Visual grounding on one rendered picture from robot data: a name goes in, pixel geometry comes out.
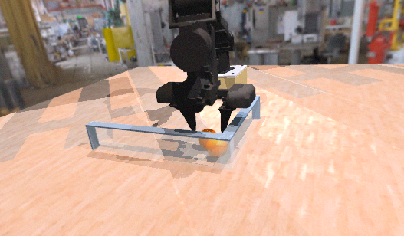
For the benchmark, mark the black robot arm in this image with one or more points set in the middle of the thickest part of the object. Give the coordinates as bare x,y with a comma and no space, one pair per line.
202,29

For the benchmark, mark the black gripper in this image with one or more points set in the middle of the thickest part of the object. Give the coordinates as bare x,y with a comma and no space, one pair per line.
238,96

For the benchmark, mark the low clear l-shaped wall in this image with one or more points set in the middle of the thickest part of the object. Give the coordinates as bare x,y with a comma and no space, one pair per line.
194,151

